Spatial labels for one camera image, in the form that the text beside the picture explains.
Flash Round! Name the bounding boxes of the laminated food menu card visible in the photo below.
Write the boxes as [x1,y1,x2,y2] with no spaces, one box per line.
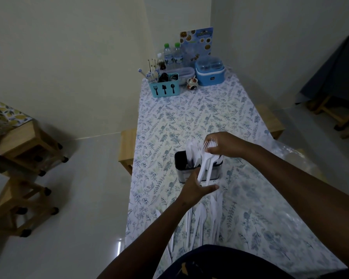
[180,27,214,67]

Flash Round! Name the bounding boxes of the clear plastic bag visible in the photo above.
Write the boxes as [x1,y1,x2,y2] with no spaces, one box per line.
[266,139,327,183]

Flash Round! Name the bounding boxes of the blue cutlery caddy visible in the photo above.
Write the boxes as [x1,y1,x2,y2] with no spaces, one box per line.
[149,73,181,98]

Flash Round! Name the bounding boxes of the person's right forearm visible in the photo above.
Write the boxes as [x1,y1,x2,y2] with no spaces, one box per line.
[244,141,349,277]

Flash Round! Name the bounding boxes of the white plastic knives in holder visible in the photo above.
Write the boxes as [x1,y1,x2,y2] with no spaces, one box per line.
[186,140,203,169]

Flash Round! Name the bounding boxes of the person's left hand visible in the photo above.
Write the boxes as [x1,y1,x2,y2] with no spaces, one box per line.
[177,168,220,207]

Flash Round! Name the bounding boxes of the pile of white plastic cutlery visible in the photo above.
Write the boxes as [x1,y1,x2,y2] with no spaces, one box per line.
[155,191,225,260]

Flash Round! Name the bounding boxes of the metal cutlery holder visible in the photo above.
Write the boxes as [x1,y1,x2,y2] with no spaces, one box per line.
[174,151,223,184]

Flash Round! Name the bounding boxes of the wooden chopsticks bunch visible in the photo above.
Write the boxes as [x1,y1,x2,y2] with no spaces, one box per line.
[147,58,159,82]

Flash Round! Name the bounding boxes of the floral tablecloth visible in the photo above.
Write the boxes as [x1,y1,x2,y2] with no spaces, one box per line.
[124,67,348,279]

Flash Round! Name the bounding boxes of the bundle of white plastic forks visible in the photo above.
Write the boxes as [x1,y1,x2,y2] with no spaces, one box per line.
[197,138,224,187]

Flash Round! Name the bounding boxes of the blue condiment box clear lid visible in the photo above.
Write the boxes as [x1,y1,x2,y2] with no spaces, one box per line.
[194,56,225,86]

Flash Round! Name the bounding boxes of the person's dark clothing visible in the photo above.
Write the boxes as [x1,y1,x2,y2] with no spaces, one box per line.
[156,244,295,279]

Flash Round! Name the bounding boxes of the leaf print tablecloth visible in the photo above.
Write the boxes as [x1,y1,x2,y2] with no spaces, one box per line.
[0,97,34,161]

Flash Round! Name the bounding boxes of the clear plastic container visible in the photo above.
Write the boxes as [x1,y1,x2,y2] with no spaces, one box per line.
[160,67,195,85]

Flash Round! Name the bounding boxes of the green-capped water bottle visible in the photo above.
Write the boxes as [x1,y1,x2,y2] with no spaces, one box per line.
[163,43,175,71]
[173,42,184,68]

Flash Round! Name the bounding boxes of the person's right hand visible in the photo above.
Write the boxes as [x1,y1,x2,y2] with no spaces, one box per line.
[204,131,252,159]

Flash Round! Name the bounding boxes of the person's left forearm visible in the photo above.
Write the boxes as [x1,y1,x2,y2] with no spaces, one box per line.
[97,200,196,279]

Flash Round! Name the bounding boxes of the dark grey cloth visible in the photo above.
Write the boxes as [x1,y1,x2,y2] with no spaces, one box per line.
[295,32,349,105]

